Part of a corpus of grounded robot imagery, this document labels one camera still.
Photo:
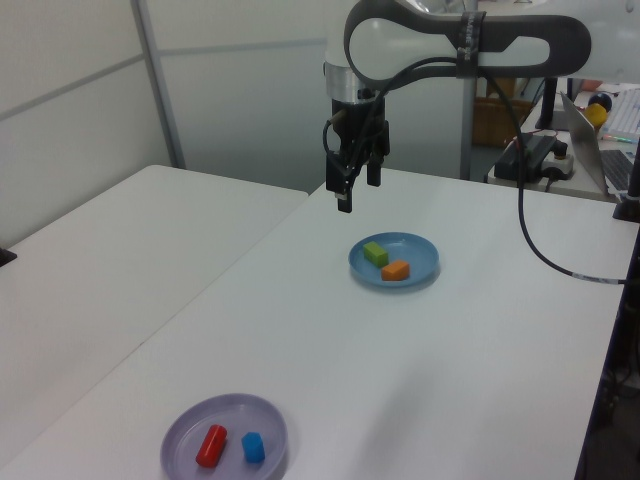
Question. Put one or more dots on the blue plate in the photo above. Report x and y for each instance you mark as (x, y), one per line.
(415, 250)

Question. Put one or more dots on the white keyboard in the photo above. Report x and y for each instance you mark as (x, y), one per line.
(627, 112)

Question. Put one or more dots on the orange rectangular block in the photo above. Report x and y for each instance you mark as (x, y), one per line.
(396, 271)

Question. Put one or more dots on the brown cardboard box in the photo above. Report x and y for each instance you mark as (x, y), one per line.
(492, 120)

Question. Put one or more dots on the yellow ball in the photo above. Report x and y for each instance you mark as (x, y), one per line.
(597, 115)

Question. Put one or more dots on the black table clamp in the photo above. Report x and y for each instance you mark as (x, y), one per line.
(6, 256)

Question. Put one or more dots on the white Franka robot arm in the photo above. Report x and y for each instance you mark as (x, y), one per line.
(390, 45)

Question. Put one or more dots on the green rectangular block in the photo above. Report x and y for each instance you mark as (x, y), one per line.
(375, 253)

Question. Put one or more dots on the grey partition post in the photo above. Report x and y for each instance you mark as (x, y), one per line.
(471, 140)

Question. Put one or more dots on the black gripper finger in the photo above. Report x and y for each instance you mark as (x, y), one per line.
(375, 172)
(342, 180)

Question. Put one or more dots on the grey laptop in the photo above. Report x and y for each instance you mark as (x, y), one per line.
(582, 140)

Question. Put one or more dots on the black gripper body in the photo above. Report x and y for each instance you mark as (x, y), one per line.
(357, 130)

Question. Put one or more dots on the grey emergency stop button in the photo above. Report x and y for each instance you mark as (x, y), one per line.
(560, 162)

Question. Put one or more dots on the red cylinder block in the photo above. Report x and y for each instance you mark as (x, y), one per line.
(211, 446)

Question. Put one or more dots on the dark blue ball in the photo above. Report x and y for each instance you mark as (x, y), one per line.
(602, 100)

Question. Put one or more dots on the small blue block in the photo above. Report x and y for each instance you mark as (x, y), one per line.
(252, 448)

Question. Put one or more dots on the black monitor stand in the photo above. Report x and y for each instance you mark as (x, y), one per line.
(550, 102)

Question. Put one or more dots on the purple plate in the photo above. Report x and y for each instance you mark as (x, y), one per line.
(235, 415)

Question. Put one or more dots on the black clamped pole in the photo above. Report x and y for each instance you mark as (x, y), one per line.
(631, 190)

